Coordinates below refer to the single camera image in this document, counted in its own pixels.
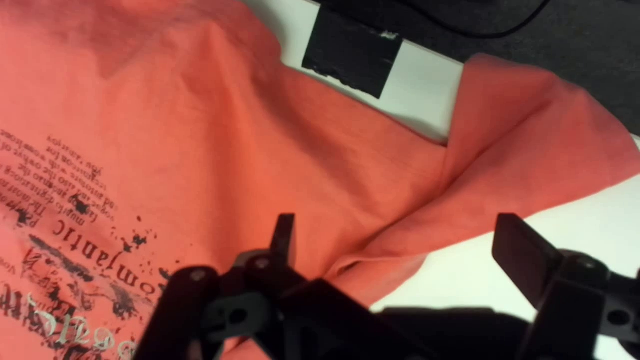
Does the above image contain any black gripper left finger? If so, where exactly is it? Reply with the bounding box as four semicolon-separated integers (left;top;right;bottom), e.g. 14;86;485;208
132;211;386;360

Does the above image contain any thin black floor cable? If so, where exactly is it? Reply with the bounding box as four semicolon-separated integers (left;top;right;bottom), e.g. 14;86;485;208
392;0;551;40

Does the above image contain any coral red printed sweatshirt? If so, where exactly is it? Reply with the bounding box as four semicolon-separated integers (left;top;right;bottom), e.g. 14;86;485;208
0;0;640;360

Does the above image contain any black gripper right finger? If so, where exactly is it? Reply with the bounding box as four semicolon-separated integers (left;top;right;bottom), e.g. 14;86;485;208
490;211;640;360

